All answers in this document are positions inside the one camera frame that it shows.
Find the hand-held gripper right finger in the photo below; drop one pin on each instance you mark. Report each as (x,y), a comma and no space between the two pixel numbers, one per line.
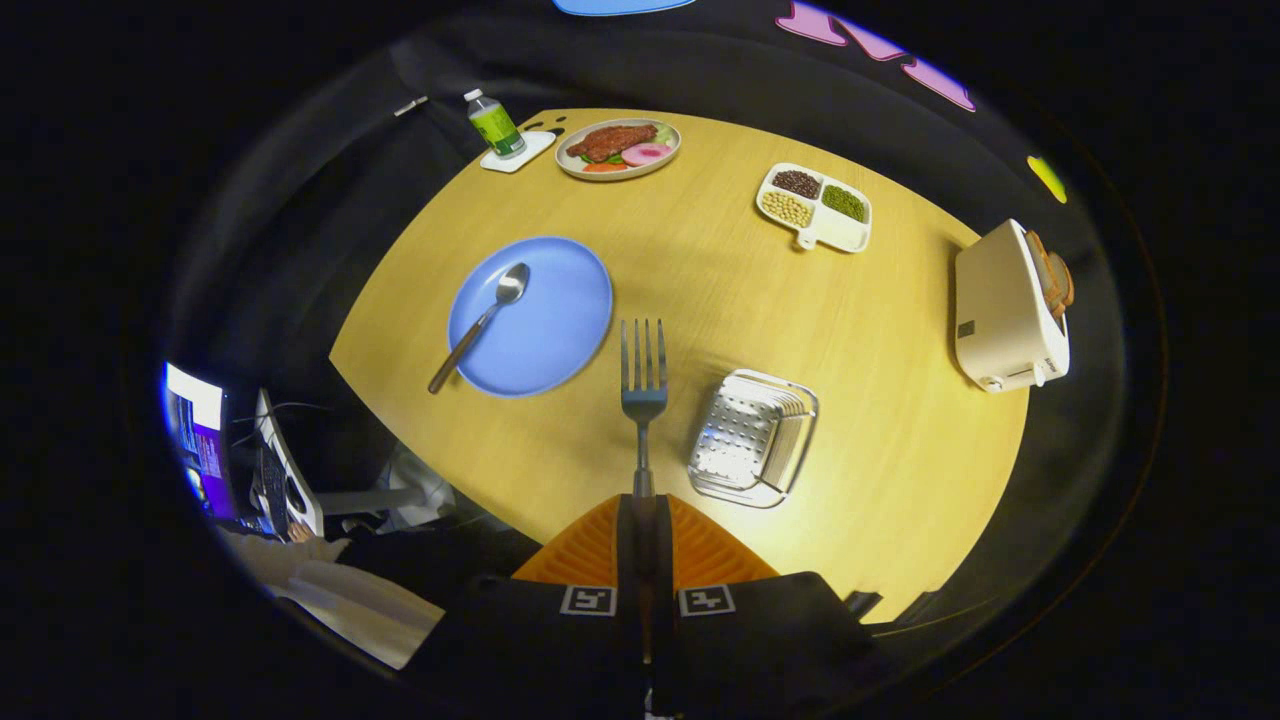
(662,550)

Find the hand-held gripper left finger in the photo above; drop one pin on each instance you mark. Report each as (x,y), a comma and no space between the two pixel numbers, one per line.
(626,550)

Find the metal mesh basket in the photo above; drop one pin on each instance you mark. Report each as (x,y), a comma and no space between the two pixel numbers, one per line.
(740,440)

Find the blue round plate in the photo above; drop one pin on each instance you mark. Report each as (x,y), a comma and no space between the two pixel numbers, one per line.
(550,320)

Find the person's light clothing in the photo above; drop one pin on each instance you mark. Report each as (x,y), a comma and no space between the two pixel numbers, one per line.
(340,605)

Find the white device stand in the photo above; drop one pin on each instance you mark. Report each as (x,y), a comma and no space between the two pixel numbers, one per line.
(290,480)

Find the white divided bean dish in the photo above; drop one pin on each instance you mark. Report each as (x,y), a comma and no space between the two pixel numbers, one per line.
(840,232)

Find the pink ham slice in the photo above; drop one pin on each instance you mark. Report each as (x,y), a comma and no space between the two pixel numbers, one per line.
(631,158)

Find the beige food plate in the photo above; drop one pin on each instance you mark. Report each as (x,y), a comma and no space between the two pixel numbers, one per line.
(666,156)

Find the white square coaster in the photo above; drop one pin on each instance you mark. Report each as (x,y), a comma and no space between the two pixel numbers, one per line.
(500,164)

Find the brown steak piece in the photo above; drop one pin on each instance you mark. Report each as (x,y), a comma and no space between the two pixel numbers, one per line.
(610,142)

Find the white toaster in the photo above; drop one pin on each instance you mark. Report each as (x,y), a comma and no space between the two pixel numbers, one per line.
(1000,310)

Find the computer monitor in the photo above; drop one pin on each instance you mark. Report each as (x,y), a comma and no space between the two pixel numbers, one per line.
(200,440)

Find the green label drink bottle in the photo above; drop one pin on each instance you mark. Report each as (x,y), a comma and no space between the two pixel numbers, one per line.
(497,128)

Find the toasted bread slice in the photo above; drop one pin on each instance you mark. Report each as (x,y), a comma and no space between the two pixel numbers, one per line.
(1040,255)
(1060,288)

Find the silver cloth clip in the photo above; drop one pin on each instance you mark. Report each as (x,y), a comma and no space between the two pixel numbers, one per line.
(410,105)

